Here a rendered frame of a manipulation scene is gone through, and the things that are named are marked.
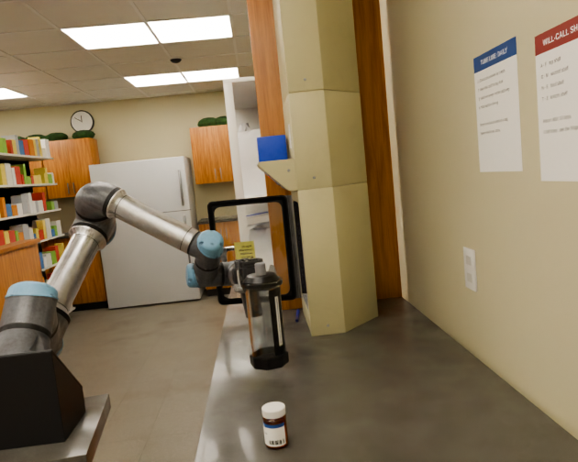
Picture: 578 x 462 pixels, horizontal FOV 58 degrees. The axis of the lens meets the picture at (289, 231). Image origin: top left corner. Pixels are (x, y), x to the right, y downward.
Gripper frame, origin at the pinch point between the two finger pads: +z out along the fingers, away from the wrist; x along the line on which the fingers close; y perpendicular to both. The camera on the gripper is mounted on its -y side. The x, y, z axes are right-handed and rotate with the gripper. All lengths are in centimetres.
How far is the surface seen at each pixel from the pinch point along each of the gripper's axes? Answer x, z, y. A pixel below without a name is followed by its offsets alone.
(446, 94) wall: 58, 6, 46
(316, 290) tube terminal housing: 23.8, -23.9, -6.6
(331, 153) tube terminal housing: 32, -19, 36
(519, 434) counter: 33, 52, -28
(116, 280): -45, -551, -33
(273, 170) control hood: 14.3, -23.0, 32.4
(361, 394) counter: 15.1, 21.2, -25.5
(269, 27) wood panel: 29, -53, 88
